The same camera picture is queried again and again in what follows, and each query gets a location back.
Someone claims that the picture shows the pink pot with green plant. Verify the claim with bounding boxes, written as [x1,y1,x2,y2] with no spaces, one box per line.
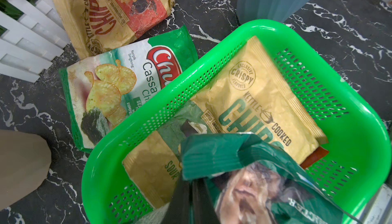
[1,130,52,210]

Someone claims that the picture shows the tan red kettle chips bag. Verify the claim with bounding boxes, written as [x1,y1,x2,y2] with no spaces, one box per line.
[53,0,175,59]

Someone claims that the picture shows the cream red cassava chips bag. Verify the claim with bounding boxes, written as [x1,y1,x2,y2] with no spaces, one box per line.
[300,146,329,169]

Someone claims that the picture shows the dark green REAL chips bag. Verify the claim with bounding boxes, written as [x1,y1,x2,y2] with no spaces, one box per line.
[181,133,350,224]

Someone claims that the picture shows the green plastic basket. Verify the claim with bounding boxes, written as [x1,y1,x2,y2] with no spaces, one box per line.
[81,20,392,224]

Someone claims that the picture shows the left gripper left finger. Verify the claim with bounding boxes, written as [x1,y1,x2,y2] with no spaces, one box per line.
[161,176,192,224]

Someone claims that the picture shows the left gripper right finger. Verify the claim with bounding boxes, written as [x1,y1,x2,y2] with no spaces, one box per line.
[192,179,220,224]

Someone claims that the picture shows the tan green kettle chips bag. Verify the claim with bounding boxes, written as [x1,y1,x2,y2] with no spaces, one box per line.
[123,37,328,209]

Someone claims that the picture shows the green white cassava chips bag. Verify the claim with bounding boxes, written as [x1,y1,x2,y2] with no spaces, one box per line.
[59,26,198,152]

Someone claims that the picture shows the white fence flower planter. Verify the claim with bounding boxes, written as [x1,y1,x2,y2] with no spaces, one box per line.
[1,0,70,83]

